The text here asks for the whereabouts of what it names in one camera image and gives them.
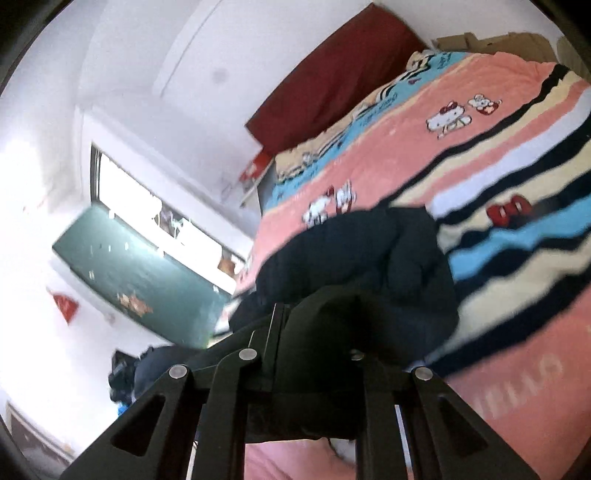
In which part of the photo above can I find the black hooded puffer jacket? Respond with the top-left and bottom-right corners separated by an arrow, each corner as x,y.
229,207 -> 459,439

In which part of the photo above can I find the green metal door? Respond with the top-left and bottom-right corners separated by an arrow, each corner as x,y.
52,205 -> 229,348

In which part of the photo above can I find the white bedside shelf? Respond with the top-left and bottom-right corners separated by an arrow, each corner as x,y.
239,160 -> 276,216

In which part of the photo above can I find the red white box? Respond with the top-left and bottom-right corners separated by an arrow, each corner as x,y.
239,150 -> 273,184

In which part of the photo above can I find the Hello Kitty striped blanket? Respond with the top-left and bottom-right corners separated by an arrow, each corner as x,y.
238,52 -> 590,479

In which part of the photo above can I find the dark red bed headboard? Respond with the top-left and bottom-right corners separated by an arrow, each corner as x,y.
245,3 -> 427,155

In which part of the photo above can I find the brown cardboard sheet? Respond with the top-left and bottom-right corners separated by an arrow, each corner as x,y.
433,32 -> 558,63

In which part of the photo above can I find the olive cushion beside bed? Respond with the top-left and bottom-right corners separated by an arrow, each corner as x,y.
556,36 -> 591,82

